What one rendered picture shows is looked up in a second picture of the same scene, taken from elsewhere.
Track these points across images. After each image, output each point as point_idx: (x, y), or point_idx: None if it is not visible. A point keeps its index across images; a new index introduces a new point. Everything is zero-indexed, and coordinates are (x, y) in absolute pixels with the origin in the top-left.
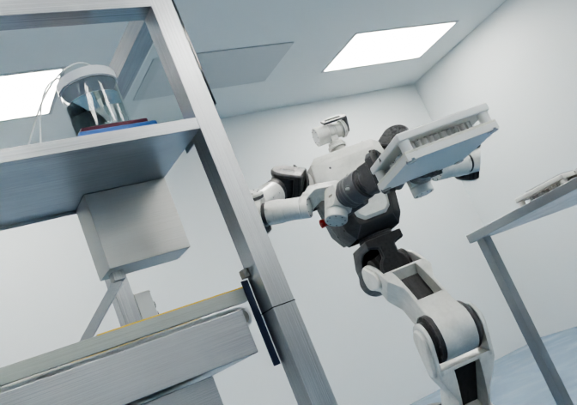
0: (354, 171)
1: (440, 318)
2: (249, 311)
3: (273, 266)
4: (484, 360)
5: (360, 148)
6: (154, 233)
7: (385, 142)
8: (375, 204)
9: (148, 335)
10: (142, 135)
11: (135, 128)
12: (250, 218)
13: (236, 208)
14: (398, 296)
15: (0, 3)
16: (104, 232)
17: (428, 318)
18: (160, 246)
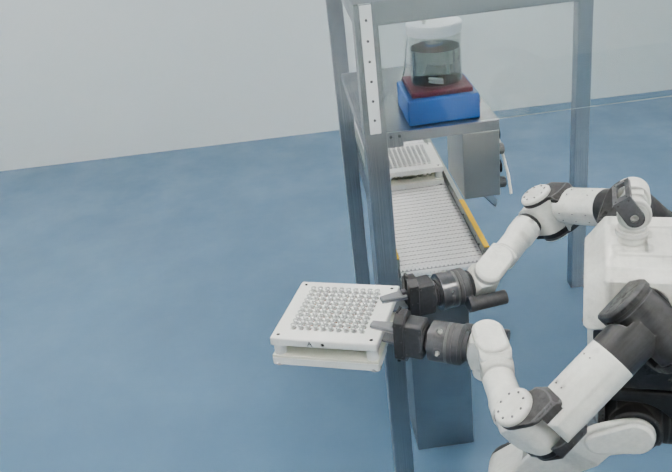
0: (434, 274)
1: (493, 458)
2: (401, 275)
3: (376, 268)
4: None
5: (589, 263)
6: (457, 170)
7: (619, 292)
8: (587, 335)
9: (472, 225)
10: (357, 126)
11: (356, 119)
12: (372, 229)
13: (370, 216)
14: None
15: None
16: (448, 145)
17: (500, 447)
18: (458, 182)
